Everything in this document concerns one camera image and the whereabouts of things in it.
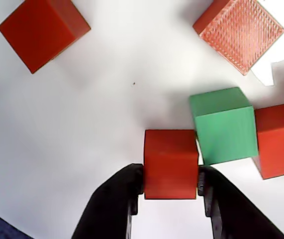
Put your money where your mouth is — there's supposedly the red cube with textured face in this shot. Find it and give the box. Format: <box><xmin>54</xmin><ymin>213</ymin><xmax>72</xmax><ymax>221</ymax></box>
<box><xmin>192</xmin><ymin>0</ymin><xmax>284</xmax><ymax>77</ymax></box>

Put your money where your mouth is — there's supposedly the green cube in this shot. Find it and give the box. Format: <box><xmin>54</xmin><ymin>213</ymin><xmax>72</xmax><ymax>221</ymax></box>
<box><xmin>189</xmin><ymin>87</ymin><xmax>259</xmax><ymax>166</ymax></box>

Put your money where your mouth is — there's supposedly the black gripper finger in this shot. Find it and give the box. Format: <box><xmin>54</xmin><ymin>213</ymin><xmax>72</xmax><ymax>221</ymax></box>
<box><xmin>197</xmin><ymin>166</ymin><xmax>284</xmax><ymax>239</ymax></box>
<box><xmin>71</xmin><ymin>163</ymin><xmax>144</xmax><ymax>239</ymax></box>

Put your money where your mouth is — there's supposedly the white round plate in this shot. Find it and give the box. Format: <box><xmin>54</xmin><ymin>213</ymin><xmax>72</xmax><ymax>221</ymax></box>
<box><xmin>0</xmin><ymin>0</ymin><xmax>284</xmax><ymax>239</ymax></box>

